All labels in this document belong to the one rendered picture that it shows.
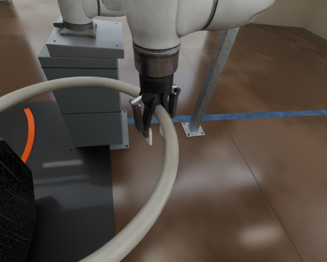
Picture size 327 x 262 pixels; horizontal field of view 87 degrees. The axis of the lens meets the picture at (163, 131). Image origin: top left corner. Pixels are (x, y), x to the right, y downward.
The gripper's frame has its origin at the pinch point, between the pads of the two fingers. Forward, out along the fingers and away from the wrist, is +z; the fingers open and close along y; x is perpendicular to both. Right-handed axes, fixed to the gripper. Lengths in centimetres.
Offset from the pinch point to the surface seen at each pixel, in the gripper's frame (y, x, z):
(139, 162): -11, -44, 89
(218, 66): -81, -47, 21
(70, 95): 16, -77, 30
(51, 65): 19, -77, 9
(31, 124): 56, -125, 78
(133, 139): -18, -69, 88
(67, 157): 37, -75, 82
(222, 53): -82, -47, 12
